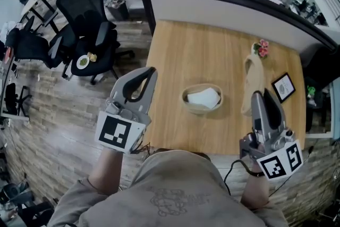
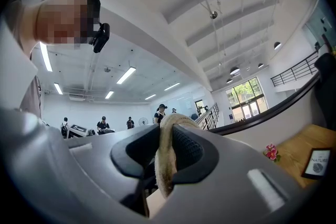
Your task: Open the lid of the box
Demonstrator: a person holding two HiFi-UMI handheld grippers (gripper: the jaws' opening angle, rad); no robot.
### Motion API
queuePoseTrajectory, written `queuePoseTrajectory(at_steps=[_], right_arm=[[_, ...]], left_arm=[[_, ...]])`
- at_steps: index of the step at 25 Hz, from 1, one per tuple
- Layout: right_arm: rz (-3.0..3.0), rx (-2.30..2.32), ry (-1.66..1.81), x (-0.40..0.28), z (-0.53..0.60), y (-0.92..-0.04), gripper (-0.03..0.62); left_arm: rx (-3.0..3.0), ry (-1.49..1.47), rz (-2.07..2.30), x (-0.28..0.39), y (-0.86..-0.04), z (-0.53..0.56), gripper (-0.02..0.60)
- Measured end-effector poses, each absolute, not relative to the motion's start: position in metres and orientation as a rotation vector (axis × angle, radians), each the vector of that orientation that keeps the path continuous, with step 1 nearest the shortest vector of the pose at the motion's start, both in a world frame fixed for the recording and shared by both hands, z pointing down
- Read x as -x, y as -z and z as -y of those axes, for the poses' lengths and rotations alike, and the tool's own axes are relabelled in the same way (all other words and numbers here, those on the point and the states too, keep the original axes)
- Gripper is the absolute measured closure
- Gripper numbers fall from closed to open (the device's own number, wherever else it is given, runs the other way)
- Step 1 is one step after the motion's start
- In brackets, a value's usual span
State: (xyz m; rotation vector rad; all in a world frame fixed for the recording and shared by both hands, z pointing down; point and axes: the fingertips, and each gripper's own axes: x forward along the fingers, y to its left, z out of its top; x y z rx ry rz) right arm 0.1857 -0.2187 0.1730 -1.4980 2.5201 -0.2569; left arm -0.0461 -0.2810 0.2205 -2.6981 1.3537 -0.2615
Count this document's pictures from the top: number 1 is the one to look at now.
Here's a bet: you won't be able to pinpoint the black trash bin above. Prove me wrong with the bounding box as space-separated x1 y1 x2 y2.
106 0 131 22

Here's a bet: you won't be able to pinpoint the person's dark trousers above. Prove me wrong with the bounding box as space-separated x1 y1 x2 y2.
152 148 212 163

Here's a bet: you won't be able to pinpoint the white paper napkin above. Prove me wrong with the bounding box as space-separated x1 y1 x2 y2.
187 87 222 110

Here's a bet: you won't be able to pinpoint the white plate with green food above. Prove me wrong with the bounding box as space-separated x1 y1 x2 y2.
76 55 90 70

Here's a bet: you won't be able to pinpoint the black mesh office chair with headrest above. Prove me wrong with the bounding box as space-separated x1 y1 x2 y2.
55 0 135 86

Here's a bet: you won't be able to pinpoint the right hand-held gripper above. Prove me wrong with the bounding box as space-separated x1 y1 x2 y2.
239 88 304 180

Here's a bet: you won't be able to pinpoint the wooden desk with white legs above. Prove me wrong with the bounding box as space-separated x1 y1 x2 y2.
143 20 308 155

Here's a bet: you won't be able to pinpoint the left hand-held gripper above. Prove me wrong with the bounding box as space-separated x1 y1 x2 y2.
95 66 158 154

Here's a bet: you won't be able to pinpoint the dark desk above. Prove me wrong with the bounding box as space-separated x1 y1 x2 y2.
0 45 30 123

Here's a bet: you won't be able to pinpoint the woven basket lid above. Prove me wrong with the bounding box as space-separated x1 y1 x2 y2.
240 55 268 116

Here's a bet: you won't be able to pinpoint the black picture frame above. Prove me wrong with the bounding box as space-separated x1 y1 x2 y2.
270 72 296 104

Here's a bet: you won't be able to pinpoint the person's beige shirt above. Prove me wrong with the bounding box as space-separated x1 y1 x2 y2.
46 150 290 227

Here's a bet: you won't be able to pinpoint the small black office chair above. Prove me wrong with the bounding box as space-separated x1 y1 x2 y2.
4 82 32 117

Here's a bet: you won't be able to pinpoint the woven basket bowl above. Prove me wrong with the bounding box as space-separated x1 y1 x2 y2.
182 83 224 115

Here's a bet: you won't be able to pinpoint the person's left forearm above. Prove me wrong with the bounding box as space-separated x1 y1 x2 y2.
89 146 124 196

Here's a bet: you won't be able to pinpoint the black office chair with grey armrests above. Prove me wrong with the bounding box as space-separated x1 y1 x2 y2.
5 14 75 70

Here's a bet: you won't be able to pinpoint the white partition with black trim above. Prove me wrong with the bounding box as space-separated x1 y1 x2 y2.
138 0 339 54

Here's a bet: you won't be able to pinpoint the pink flowers in white pot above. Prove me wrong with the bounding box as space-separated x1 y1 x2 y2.
251 39 270 58

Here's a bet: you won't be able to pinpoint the black high-back office chair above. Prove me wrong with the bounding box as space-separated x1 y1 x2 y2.
302 46 340 94

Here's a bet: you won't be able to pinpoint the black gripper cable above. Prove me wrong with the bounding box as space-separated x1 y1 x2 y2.
224 159 253 195

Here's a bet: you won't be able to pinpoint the person's right forearm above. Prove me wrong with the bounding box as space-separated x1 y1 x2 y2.
240 163 270 211

